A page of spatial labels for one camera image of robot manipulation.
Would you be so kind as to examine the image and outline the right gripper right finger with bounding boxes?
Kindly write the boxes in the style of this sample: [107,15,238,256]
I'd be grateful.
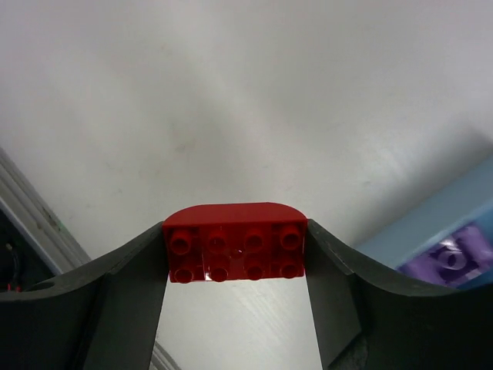
[306,220,492,369]

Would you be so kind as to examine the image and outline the aluminium rail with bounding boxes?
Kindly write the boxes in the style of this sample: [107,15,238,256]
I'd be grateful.
[1,150,91,274]

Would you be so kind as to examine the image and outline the purple yellow lego flower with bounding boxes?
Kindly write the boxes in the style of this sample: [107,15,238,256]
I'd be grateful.
[397,223,492,289]

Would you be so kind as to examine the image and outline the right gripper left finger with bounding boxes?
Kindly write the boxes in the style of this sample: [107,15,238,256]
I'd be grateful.
[1,224,169,369]

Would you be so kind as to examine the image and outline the light blue container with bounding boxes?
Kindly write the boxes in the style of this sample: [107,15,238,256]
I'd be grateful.
[357,158,492,271]

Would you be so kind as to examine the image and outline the large red lego brick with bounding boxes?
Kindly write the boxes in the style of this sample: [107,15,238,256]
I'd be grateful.
[162,202,307,284]

